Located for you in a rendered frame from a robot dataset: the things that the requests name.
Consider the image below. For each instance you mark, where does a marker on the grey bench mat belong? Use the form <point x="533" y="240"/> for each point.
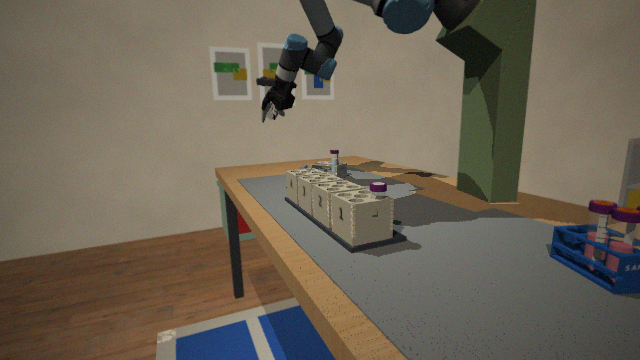
<point x="465" y="285"/>

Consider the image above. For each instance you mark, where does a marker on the blue tube rack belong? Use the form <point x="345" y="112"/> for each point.
<point x="627" y="277"/>

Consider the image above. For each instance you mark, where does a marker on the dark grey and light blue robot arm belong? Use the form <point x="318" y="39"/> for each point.
<point x="400" y="16"/>

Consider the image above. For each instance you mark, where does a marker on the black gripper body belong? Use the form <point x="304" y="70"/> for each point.
<point x="282" y="94"/>

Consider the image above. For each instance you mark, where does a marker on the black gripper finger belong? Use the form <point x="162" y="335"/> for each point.
<point x="278" y="112"/>
<point x="267" y="108"/>

